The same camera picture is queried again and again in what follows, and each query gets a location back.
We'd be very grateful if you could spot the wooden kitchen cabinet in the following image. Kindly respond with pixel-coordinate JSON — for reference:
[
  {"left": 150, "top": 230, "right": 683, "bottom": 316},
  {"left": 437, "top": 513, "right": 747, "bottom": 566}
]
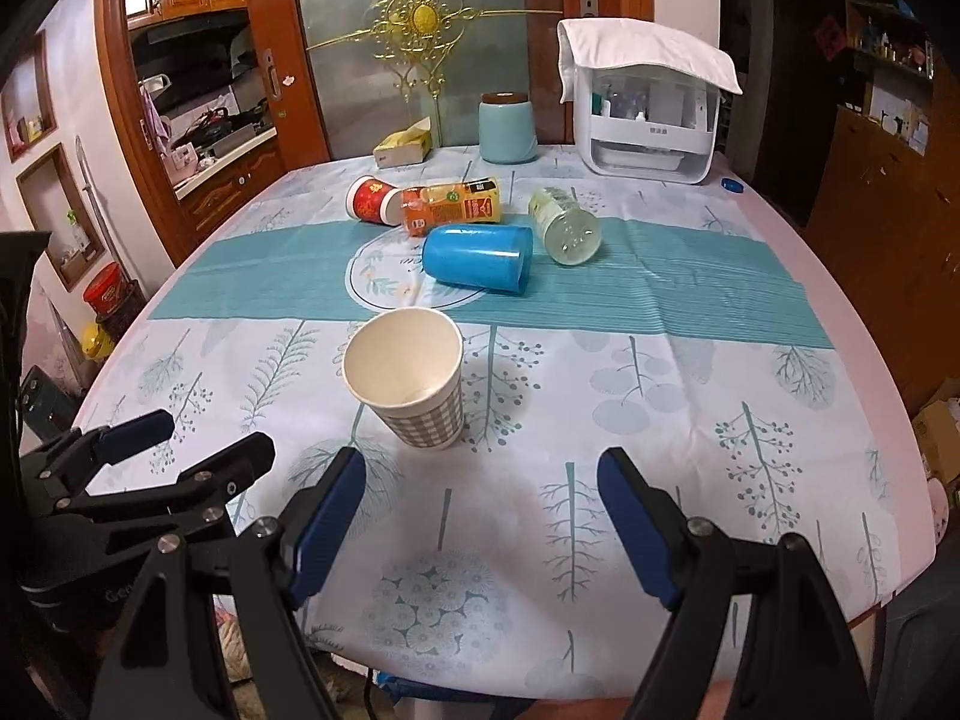
[{"left": 94, "top": 0, "right": 331, "bottom": 263}]

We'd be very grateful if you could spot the patterned teal tablecloth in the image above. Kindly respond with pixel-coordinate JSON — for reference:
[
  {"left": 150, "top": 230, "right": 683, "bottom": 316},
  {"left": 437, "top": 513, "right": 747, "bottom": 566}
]
[{"left": 78, "top": 146, "right": 935, "bottom": 699}]

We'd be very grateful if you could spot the blue plastic cup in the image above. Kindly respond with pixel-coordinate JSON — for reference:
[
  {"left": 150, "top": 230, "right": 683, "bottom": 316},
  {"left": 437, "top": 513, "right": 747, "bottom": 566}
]
[{"left": 421, "top": 224, "right": 534, "bottom": 294}]

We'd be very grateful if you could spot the gold door ornament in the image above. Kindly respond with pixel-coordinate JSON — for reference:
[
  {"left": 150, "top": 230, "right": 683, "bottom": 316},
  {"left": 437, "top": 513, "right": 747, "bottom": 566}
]
[{"left": 306, "top": 0, "right": 563, "bottom": 103}]

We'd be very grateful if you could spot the white cloth cover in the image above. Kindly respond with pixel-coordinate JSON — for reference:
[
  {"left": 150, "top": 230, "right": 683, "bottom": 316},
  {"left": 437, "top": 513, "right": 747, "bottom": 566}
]
[{"left": 556, "top": 16, "right": 742, "bottom": 103}]

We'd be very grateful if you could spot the dark wooden shelf cabinet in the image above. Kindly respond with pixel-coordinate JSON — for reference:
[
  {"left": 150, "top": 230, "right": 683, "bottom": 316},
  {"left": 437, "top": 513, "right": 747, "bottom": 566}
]
[{"left": 804, "top": 0, "right": 958, "bottom": 413}]

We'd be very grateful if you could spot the white countertop appliance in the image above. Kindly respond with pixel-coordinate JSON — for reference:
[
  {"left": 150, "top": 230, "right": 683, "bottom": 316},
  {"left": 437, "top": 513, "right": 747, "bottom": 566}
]
[{"left": 573, "top": 65, "right": 721, "bottom": 185}]

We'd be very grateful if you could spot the clear green glass jar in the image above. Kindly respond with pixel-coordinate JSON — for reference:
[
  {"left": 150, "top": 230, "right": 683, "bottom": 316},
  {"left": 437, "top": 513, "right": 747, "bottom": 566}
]
[{"left": 527, "top": 187, "right": 602, "bottom": 266}]

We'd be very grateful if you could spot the small blue cap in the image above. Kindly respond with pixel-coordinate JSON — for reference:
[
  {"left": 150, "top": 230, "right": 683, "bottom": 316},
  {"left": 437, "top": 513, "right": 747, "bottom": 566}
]
[{"left": 721, "top": 177, "right": 743, "bottom": 193}]

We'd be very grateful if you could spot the red tin container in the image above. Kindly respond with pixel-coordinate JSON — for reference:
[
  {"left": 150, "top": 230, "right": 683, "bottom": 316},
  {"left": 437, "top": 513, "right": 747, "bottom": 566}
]
[{"left": 83, "top": 262, "right": 128, "bottom": 317}]

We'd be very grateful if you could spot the grey checkered paper cup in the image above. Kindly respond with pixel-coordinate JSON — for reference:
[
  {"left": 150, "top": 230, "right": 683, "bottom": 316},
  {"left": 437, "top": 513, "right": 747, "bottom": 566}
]
[{"left": 342, "top": 307, "right": 466, "bottom": 450}]

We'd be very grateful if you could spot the orange snack canister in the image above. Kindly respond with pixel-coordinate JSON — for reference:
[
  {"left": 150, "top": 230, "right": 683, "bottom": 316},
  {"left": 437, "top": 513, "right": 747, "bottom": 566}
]
[{"left": 402, "top": 177, "right": 501, "bottom": 238}]

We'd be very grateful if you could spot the teal ceramic canister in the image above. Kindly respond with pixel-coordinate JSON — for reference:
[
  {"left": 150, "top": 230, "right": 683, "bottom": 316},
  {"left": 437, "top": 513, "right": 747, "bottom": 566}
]
[{"left": 478, "top": 91, "right": 539, "bottom": 164}]

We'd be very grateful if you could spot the yellow tissue box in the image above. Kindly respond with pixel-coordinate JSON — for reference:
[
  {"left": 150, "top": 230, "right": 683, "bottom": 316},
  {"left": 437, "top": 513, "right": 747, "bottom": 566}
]
[{"left": 373, "top": 117, "right": 433, "bottom": 169}]

